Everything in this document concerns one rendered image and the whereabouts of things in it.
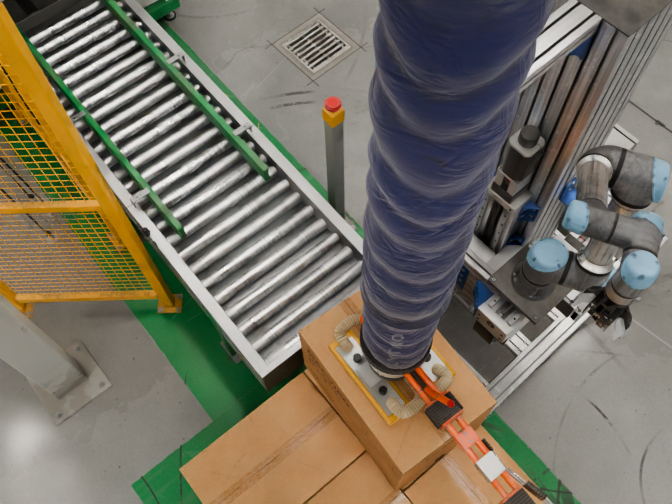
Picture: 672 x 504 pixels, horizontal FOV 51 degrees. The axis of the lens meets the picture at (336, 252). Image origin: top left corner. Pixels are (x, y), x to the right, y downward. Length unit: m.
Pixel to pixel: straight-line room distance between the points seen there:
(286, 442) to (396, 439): 0.57
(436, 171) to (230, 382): 2.46
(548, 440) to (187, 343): 1.76
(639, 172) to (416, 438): 1.07
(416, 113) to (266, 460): 1.97
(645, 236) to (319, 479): 1.56
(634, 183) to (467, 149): 1.04
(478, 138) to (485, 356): 2.26
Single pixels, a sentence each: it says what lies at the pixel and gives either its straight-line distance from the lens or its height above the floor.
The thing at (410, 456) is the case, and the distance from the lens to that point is 2.39.
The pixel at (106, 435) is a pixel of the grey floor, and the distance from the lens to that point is 3.54.
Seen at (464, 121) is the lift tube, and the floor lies 2.47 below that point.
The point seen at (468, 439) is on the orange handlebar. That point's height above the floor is 1.09.
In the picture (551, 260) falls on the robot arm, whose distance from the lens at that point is 2.32.
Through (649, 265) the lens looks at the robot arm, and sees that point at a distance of 1.69.
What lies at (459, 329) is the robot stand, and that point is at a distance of 3.31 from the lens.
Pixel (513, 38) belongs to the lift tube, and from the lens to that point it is 0.93.
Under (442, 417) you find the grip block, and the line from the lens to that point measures 2.27.
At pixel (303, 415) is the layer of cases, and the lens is 2.82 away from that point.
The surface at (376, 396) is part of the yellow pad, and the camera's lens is 2.39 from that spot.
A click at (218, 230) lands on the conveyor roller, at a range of 3.15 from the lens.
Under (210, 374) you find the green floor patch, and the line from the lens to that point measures 3.49.
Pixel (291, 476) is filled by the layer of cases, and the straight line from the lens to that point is 2.78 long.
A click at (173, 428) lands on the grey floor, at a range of 3.46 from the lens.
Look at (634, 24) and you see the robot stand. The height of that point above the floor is 2.03.
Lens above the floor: 3.28
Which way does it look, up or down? 64 degrees down
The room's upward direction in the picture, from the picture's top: 2 degrees counter-clockwise
